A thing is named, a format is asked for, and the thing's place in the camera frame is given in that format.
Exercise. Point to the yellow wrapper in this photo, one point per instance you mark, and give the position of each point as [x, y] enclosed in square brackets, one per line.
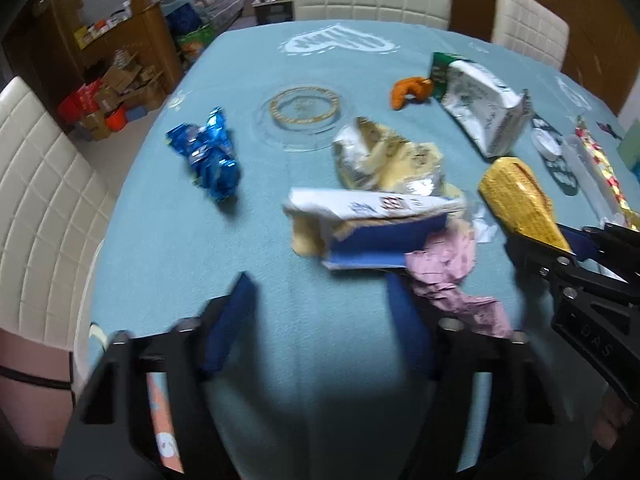
[520, 200]

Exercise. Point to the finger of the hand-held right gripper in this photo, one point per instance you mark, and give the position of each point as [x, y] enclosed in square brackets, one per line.
[580, 240]
[550, 267]

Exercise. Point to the light blue printed tablecloth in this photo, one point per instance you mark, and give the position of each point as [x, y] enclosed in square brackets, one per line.
[280, 360]

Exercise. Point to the red and gold foil wrapper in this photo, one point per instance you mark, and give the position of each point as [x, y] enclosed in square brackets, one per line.
[602, 170]

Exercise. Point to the grey sofa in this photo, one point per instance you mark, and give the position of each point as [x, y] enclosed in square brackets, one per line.
[222, 7]

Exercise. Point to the pink paper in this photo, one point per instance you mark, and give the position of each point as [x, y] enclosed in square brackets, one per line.
[445, 270]

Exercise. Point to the row of small boxes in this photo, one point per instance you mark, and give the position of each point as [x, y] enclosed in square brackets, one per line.
[102, 27]

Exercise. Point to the small dark clip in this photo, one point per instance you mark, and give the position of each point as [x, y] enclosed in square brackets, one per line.
[609, 131]

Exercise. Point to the wooden partition shelf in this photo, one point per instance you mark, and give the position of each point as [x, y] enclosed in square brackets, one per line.
[145, 20]

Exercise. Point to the white and green snack bag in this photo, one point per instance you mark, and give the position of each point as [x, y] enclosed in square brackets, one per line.
[480, 105]

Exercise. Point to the green printed bag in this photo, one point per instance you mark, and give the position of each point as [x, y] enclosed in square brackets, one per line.
[195, 42]

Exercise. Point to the orange snack piece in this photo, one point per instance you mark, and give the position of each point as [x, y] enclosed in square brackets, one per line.
[407, 91]

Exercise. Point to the white and blue carton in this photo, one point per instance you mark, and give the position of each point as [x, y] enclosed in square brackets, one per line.
[360, 230]

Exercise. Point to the blue foil wrapper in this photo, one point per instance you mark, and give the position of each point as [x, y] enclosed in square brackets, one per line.
[210, 157]

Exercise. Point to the clear glass dish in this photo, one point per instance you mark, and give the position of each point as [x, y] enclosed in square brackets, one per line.
[302, 110]

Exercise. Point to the silver yellow bag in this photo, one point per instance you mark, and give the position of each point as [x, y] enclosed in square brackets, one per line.
[385, 160]

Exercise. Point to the blue bag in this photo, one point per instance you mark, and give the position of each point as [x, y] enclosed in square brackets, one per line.
[182, 16]

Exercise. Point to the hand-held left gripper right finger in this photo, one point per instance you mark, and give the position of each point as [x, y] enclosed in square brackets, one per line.
[406, 310]

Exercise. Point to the pile of cardboard boxes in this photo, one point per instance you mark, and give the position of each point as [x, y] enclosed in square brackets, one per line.
[125, 80]

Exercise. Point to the low wooden table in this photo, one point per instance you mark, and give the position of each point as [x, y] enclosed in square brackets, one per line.
[272, 9]

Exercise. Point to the white bottle cap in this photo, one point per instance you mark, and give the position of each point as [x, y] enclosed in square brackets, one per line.
[546, 144]

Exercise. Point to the orange bucket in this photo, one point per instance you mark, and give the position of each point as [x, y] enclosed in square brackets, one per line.
[116, 121]

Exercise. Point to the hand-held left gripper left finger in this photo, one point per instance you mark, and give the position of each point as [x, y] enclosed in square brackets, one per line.
[229, 322]

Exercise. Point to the person's right hand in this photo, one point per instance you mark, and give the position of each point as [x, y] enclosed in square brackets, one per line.
[611, 422]

